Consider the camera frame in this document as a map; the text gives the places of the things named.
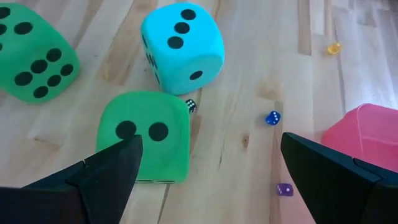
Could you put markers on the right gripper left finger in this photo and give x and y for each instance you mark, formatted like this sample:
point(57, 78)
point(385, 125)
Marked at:
point(105, 186)

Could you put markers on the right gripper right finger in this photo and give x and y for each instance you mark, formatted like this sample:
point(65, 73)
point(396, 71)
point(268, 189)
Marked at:
point(335, 186)

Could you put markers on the green foam die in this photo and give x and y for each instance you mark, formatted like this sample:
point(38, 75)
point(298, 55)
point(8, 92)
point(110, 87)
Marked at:
point(155, 161)
point(28, 46)

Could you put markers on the turquoise foam die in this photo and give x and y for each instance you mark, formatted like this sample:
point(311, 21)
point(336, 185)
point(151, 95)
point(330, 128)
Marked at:
point(192, 53)

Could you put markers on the small purple die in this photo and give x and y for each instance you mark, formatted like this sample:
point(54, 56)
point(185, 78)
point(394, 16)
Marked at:
point(285, 189)

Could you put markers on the translucent pink plastic tray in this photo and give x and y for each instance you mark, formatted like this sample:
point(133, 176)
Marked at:
point(367, 133)

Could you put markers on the small blue die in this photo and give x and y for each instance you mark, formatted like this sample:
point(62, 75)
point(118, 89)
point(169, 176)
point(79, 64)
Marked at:
point(273, 118)

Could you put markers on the small black die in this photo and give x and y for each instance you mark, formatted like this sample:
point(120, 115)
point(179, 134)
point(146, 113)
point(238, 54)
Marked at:
point(191, 106)

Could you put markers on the small yellow die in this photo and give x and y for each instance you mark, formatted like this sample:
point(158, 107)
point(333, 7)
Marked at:
point(334, 48)

